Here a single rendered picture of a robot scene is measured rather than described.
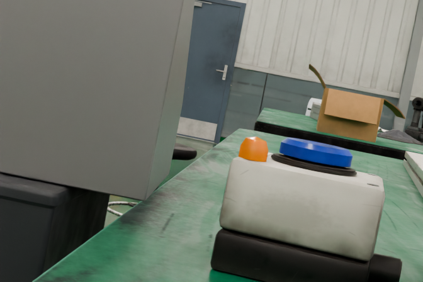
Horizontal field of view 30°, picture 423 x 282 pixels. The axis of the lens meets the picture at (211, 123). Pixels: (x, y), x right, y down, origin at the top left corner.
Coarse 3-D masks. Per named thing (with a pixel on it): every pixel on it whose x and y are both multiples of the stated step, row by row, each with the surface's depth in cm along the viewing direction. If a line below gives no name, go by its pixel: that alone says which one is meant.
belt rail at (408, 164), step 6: (408, 156) 152; (414, 156) 148; (420, 156) 154; (408, 162) 159; (414, 162) 130; (420, 162) 130; (408, 168) 144; (414, 168) 127; (420, 168) 114; (414, 174) 124; (420, 174) 112; (414, 180) 122; (420, 180) 118; (420, 186) 107; (420, 192) 105
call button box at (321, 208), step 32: (288, 160) 41; (256, 192) 40; (288, 192) 39; (320, 192) 39; (352, 192) 39; (384, 192) 39; (224, 224) 40; (256, 224) 40; (288, 224) 39; (320, 224) 39; (352, 224) 39; (224, 256) 40; (256, 256) 40; (288, 256) 39; (320, 256) 39; (352, 256) 39; (384, 256) 42
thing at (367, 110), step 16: (320, 80) 278; (336, 96) 262; (352, 96) 262; (368, 96) 262; (320, 112) 264; (336, 112) 260; (352, 112) 259; (368, 112) 259; (400, 112) 261; (320, 128) 264; (336, 128) 263; (352, 128) 263; (368, 128) 262
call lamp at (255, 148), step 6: (246, 138) 40; (252, 138) 40; (258, 138) 40; (246, 144) 40; (252, 144) 40; (258, 144) 40; (264, 144) 40; (240, 150) 40; (246, 150) 40; (252, 150) 40; (258, 150) 40; (264, 150) 40; (240, 156) 40; (246, 156) 40; (252, 156) 40; (258, 156) 40; (264, 156) 40
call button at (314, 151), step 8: (288, 144) 42; (296, 144) 42; (304, 144) 41; (312, 144) 41; (320, 144) 42; (328, 144) 44; (280, 152) 43; (288, 152) 42; (296, 152) 41; (304, 152) 41; (312, 152) 41; (320, 152) 41; (328, 152) 41; (336, 152) 41; (344, 152) 42; (304, 160) 42; (312, 160) 41; (320, 160) 41; (328, 160) 41; (336, 160) 41; (344, 160) 41
